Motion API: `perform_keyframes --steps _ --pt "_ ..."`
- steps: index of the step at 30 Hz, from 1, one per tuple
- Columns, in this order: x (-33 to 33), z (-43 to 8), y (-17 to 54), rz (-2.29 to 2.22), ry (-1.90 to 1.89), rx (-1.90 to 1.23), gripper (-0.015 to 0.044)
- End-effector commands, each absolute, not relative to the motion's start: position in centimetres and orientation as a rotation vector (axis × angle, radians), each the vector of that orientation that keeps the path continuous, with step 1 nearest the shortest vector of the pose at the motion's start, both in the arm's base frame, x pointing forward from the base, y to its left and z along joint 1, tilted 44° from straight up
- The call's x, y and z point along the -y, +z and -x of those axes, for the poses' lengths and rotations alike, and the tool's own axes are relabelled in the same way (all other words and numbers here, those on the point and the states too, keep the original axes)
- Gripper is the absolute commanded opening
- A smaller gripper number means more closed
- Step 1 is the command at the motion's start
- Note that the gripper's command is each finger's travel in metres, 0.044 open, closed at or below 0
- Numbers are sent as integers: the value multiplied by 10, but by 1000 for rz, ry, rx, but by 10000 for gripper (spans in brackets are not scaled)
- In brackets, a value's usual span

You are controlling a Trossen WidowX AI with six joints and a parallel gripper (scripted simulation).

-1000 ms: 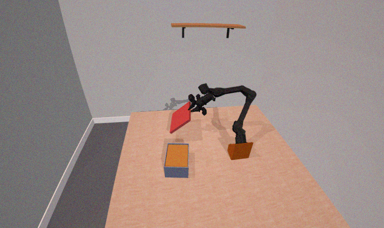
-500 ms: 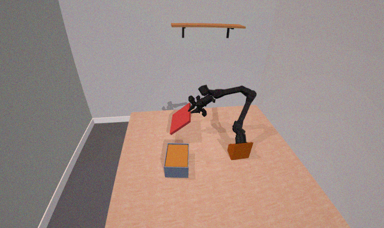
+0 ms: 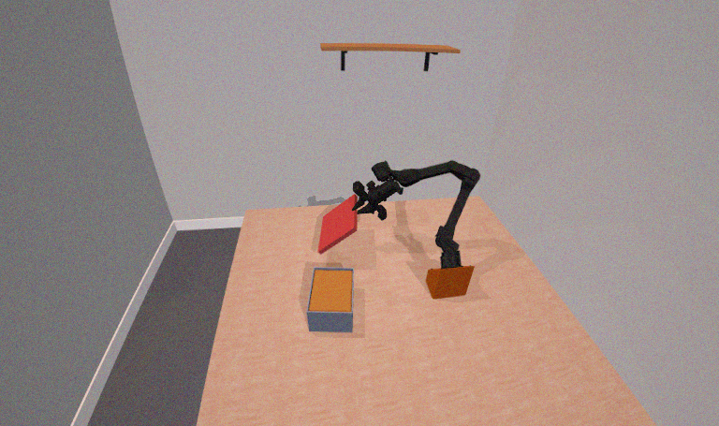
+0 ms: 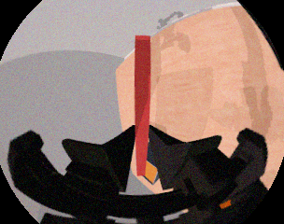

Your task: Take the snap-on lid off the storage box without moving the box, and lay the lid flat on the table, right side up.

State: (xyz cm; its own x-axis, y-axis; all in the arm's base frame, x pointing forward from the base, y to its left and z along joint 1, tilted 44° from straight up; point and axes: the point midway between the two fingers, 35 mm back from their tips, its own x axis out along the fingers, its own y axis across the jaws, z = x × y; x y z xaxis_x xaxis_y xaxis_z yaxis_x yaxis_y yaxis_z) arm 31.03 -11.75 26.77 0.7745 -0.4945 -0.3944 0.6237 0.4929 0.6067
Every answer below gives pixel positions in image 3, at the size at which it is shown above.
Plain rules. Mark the red lid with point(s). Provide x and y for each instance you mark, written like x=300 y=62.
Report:
x=338 y=224

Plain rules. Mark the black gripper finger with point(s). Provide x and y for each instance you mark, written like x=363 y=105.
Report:
x=358 y=204
x=366 y=209

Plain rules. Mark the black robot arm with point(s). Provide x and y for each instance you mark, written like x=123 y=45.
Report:
x=450 y=257

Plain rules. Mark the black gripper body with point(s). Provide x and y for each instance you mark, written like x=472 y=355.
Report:
x=374 y=198

